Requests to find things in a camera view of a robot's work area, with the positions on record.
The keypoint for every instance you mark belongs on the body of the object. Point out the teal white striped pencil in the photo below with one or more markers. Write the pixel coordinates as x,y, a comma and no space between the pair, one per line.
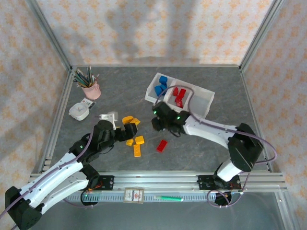
90,74

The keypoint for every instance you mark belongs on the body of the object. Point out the red lego brick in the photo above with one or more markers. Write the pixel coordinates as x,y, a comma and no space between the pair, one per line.
179,103
175,91
162,145
182,94

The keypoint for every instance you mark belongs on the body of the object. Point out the clear plastic refill case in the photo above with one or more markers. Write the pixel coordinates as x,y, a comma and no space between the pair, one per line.
87,103

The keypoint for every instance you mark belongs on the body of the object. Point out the navy white striped pencil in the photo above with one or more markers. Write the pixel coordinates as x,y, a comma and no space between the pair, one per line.
80,76

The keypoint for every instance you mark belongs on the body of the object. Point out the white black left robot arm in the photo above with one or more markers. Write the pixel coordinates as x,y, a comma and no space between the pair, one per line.
55,177

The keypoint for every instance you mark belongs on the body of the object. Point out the green pen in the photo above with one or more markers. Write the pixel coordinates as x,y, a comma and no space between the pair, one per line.
170,198

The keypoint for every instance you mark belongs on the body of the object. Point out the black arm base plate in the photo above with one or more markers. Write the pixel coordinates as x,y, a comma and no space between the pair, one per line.
205,182
108,183

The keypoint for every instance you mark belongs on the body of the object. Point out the red pencil with eraser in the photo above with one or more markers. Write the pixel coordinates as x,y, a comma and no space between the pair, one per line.
96,77

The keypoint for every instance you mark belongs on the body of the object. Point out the yellow lego brick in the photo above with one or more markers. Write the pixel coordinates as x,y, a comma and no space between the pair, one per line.
139,140
129,142
127,119
137,151
136,121

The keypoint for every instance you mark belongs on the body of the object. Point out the pink metal pencil bucket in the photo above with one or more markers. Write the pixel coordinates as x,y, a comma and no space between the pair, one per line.
92,92

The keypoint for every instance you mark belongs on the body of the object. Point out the aluminium frame post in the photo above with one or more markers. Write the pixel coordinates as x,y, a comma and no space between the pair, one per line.
51,36
258,36

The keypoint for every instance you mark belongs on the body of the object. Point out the aluminium frame rail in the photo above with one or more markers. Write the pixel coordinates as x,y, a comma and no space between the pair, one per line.
60,107
156,65
156,179

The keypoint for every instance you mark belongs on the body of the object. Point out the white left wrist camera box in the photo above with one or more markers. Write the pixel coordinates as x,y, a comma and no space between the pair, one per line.
108,117

